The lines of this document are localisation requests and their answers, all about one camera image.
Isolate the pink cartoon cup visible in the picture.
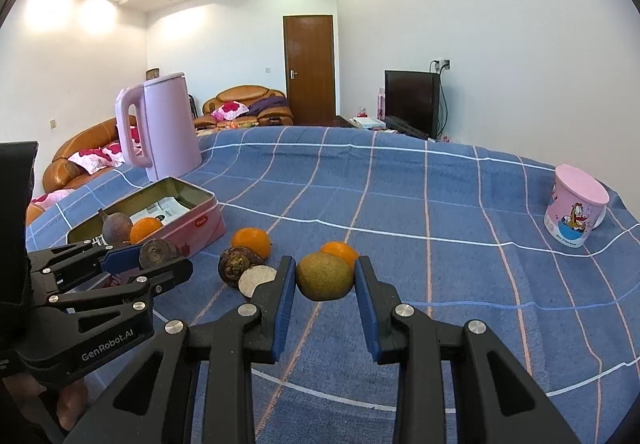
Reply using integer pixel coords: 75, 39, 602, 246
544, 164, 610, 249

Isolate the printed paper leaflet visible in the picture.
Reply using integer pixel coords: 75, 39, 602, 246
131, 196, 191, 227

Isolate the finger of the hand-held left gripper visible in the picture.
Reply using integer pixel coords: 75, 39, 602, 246
34, 258, 195, 321
27, 240, 144, 293

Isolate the dark purple passion fruit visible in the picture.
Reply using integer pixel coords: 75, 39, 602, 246
139, 239, 175, 270
218, 247, 265, 292
101, 209, 134, 246

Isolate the blue checkered tablecloth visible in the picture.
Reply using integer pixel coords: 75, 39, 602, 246
25, 126, 640, 444

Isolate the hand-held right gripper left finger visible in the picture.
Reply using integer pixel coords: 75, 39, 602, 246
65, 255, 297, 444

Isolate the pink electric kettle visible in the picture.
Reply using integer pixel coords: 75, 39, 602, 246
115, 72, 203, 183

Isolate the brown kiwi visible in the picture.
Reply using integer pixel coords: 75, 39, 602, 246
296, 251, 355, 301

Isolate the brown leather armchair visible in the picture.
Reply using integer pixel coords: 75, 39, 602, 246
194, 85, 295, 130

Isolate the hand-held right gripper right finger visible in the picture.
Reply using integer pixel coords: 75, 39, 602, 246
353, 256, 581, 444

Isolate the long brown leather sofa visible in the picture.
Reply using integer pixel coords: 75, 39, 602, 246
42, 116, 143, 192

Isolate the black television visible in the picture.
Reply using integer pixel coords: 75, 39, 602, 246
384, 70, 441, 140

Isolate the orange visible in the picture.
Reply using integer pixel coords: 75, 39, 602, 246
320, 241, 360, 270
130, 217, 165, 245
230, 227, 272, 261

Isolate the halved fruit white flesh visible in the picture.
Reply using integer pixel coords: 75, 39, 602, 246
238, 265, 277, 300

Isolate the purple blanket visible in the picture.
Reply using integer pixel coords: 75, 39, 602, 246
247, 95, 290, 116

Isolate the brown wooden door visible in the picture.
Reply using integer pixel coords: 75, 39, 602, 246
283, 14, 335, 127

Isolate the black power cable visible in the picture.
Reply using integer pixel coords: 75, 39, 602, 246
438, 71, 449, 140

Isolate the pink floral cushion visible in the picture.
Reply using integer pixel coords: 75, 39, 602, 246
100, 144, 126, 167
67, 150, 108, 175
212, 101, 250, 121
31, 189, 76, 211

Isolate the person's left hand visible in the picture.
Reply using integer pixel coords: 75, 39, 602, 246
7, 371, 90, 432

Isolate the pink metal tin box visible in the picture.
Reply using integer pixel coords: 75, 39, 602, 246
66, 176, 227, 289

